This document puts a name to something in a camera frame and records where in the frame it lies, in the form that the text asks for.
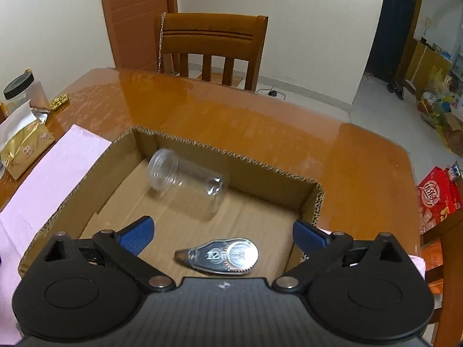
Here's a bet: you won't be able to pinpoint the gold metal chain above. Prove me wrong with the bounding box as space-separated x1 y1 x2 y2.
50 94 70 111

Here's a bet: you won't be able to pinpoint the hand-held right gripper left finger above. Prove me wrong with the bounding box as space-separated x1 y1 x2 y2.
43 216 175 293

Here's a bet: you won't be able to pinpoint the pink table cloth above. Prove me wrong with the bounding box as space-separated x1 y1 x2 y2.
0 123 427 346

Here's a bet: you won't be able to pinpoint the plastic jar with black lid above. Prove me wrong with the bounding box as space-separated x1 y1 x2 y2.
3 72 49 116

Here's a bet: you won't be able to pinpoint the wooden door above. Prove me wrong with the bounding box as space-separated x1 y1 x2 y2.
98 0 179 69

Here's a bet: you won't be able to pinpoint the red printed gift boxes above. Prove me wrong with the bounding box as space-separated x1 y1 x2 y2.
418 165 463 234

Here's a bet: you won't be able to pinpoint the bead chain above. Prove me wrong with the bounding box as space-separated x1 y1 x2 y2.
157 12 168 73

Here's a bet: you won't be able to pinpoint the silver foil wrapper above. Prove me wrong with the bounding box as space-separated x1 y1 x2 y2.
30 106 52 124

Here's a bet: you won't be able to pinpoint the silver correction tape dispenser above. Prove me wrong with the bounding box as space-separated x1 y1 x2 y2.
174 237 260 276

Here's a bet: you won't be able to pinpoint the cardboard box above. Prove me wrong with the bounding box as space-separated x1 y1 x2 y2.
18 125 325 279

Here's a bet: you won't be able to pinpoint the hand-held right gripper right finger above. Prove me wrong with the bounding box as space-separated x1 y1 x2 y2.
271 220 411 293

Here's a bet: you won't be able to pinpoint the dark shoes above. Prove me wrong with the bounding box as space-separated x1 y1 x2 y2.
386 81 406 101

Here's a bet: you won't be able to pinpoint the yellow wooden cabinet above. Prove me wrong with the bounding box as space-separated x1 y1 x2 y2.
396 38 453 95

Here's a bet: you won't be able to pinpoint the pile of bags on floor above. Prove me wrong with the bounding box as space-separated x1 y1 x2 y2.
418 67 463 154

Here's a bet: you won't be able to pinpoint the clear plastic jar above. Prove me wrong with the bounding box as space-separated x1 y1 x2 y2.
148 148 231 221

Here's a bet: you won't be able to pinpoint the gold foil packet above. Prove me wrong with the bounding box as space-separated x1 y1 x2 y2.
0 123 56 180

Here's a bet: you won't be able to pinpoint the wooden chair with bead chain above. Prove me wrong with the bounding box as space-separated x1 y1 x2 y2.
155 12 269 92

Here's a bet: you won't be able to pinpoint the dark blue door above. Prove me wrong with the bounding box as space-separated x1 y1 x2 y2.
365 0 420 80

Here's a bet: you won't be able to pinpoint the black charger cable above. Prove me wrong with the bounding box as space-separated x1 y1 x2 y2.
256 87 287 99

